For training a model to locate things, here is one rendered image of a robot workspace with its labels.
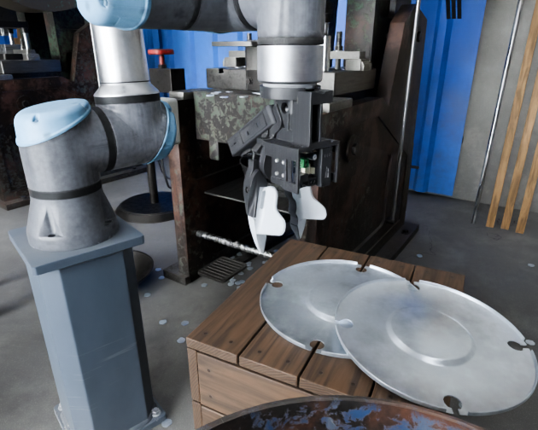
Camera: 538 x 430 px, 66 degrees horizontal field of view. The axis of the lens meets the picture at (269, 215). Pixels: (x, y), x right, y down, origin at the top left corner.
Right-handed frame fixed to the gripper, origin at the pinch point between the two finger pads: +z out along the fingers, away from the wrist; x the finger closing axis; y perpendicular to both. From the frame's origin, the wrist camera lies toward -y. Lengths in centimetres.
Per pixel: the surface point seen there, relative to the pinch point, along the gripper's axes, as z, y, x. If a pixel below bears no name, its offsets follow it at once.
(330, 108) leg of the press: -11, -28, 43
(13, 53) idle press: -22, -226, 18
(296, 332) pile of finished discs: 17.3, 1.1, 3.2
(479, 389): 17.5, 25.1, 13.0
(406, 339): 16.0, 14.2, 12.8
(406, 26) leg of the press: -30, -43, 96
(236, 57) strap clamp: -21, -79, 54
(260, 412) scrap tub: 4.9, 18.0, -18.3
